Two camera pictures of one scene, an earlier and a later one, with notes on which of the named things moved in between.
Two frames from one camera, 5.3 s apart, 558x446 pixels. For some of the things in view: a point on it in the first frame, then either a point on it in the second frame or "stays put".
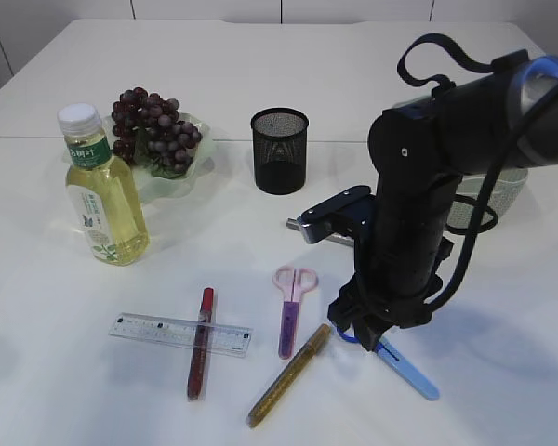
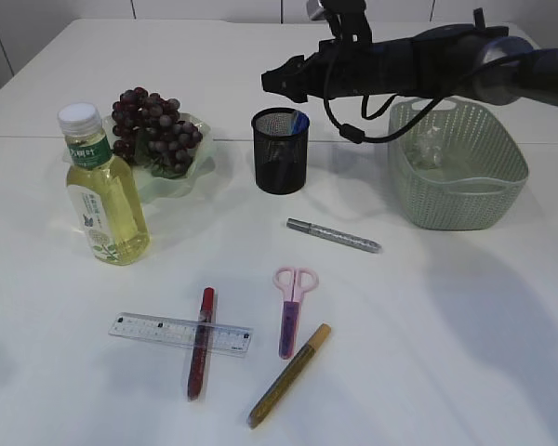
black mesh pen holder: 280,148 stays put
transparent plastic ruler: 227,339 stays put
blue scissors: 403,364 -> 300,123
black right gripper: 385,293 -> 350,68
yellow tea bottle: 103,189 stays put
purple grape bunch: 147,129 stays put
